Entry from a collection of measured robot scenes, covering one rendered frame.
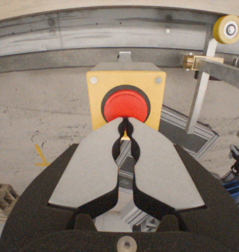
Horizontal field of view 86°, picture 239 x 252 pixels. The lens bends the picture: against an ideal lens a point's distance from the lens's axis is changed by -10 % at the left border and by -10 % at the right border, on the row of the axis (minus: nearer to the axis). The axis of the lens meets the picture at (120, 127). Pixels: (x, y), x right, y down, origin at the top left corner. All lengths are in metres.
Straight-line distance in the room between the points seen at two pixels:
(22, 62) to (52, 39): 0.18
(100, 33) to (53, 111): 1.14
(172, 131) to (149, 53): 0.94
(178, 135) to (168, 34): 1.00
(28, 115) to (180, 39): 1.65
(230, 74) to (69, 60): 0.58
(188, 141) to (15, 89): 1.89
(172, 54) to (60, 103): 1.23
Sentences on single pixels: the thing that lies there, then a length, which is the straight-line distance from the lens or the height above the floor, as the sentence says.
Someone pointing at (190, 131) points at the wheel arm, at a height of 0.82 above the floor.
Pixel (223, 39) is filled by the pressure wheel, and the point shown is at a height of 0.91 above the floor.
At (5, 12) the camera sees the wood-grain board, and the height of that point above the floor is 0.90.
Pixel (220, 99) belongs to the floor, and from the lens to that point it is 1.75.
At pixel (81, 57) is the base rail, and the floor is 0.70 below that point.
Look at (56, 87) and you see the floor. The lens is 1.55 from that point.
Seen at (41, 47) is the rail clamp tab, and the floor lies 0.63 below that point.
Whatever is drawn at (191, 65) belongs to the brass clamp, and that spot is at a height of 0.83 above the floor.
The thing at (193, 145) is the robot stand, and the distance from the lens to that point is 1.64.
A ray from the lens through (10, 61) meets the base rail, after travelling 0.84.
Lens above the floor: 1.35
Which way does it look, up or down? 58 degrees down
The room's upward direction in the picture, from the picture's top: 177 degrees counter-clockwise
